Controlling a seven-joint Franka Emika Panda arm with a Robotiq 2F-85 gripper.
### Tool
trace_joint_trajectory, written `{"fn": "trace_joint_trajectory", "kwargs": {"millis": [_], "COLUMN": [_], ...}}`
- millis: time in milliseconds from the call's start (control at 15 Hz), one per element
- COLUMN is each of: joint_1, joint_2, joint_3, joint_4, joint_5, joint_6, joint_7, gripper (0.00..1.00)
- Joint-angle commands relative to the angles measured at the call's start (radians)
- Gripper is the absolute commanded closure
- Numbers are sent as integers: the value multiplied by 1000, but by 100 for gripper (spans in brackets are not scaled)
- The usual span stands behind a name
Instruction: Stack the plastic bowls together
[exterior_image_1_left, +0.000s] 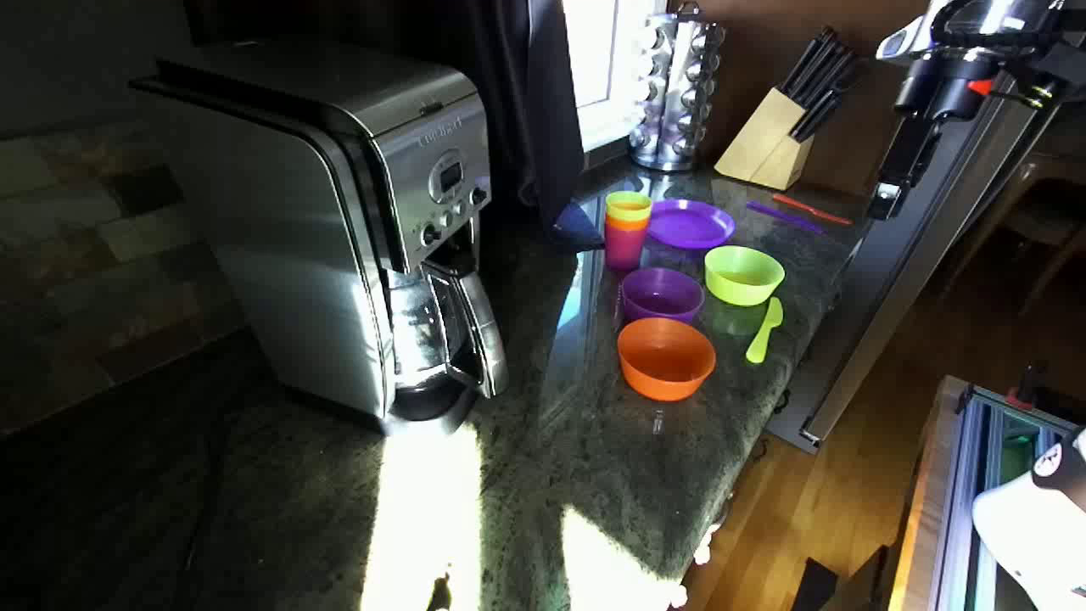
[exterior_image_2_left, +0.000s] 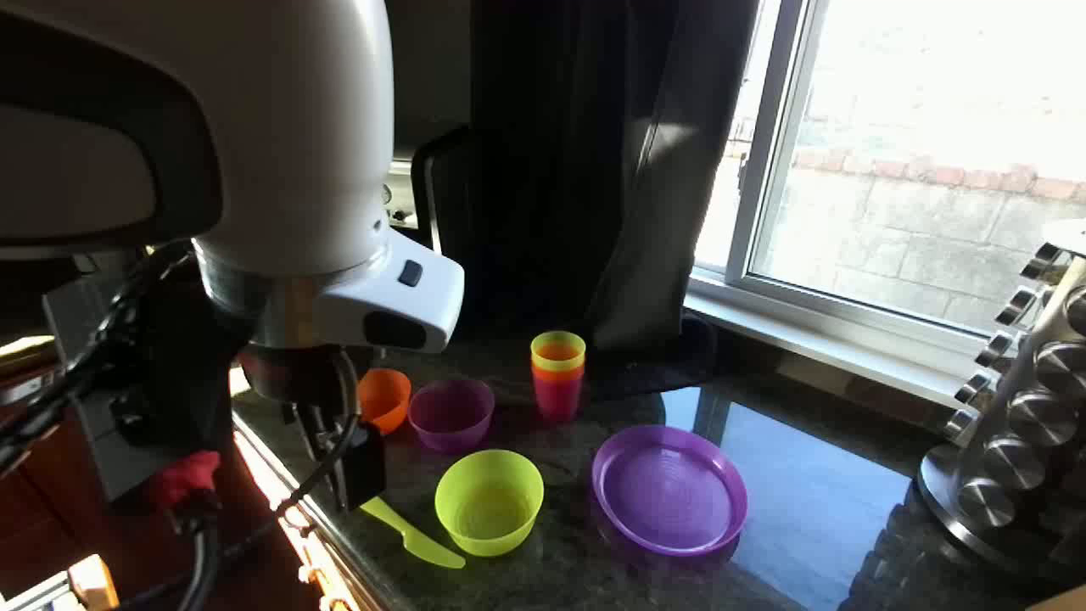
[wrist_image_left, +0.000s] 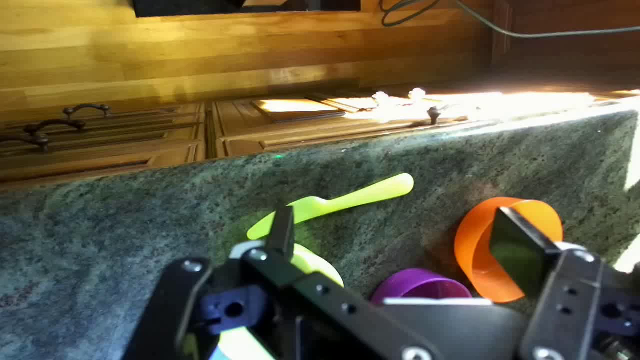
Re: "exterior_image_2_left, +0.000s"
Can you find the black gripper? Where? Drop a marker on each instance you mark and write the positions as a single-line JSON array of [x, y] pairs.
[[299, 378]]

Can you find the orange plastic bowl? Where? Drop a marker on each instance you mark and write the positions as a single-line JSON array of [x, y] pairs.
[[389, 399]]

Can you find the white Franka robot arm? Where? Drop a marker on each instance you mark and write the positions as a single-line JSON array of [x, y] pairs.
[[308, 138]]

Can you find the lime green plastic knife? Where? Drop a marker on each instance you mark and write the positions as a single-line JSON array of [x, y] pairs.
[[413, 534]]

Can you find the purple plastic bowl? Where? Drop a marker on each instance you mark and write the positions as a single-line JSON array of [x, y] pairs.
[[454, 414]]

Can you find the lime green plastic bowl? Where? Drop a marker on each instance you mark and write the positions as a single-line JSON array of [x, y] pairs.
[[490, 501]]

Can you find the pink plastic cup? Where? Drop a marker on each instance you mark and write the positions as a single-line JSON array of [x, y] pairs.
[[558, 399]]

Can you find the orange plastic cup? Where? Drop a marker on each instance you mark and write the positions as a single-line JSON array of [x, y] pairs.
[[558, 378]]

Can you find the yellow plastic cup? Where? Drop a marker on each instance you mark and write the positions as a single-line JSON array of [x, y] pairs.
[[558, 348]]

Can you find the purple plastic plate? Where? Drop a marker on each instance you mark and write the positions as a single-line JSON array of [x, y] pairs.
[[667, 490]]

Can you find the dark curtain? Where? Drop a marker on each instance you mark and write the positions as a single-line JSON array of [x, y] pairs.
[[598, 172]]

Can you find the metal spice rack carousel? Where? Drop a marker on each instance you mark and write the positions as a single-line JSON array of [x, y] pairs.
[[1012, 428]]

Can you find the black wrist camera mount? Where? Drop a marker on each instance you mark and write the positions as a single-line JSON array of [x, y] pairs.
[[147, 376]]

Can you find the white window frame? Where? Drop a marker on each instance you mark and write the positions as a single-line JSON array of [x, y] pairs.
[[767, 172]]

